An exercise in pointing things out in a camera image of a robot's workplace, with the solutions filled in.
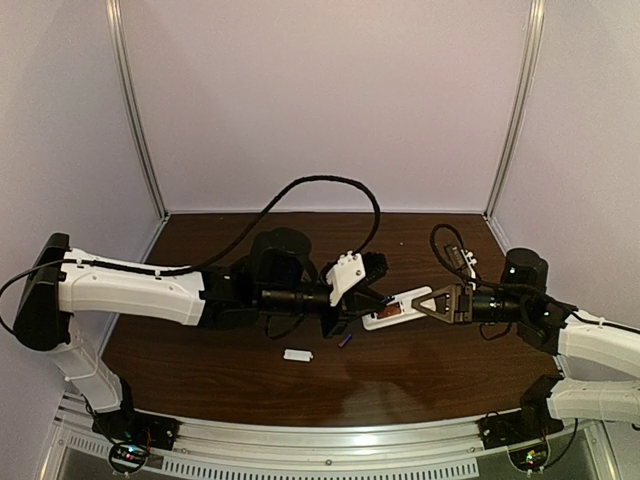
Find right aluminium frame post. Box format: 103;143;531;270
484;0;546;221

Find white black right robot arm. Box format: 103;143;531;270
411;248;639;442

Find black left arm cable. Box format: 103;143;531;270
0;174;381;346

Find left circuit board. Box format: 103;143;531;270
107;442;150;475

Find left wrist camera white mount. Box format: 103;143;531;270
324;251;388;307

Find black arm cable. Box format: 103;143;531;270
430;223;640;331
0;174;381;346

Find white remote control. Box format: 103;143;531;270
362;286;432;331

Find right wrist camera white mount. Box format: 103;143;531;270
444;243;477;289

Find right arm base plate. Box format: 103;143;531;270
476;407;564;450

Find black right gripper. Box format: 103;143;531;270
412;286;529;328

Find right circuit board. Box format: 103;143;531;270
507;441;551;474

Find white battery cover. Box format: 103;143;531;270
283;349;314;363

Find front aluminium rail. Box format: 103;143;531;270
36;394;617;479

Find aluminium frame post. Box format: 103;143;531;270
484;0;546;221
105;0;169;220

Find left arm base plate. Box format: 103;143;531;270
92;409;180;451

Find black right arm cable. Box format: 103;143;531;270
430;223;640;331

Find left aluminium frame post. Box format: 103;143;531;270
105;0;169;220

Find circuit board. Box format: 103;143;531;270
507;441;551;474
107;442;150;475

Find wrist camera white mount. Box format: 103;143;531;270
324;251;388;307
444;243;477;289

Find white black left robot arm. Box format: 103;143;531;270
11;228;388;444

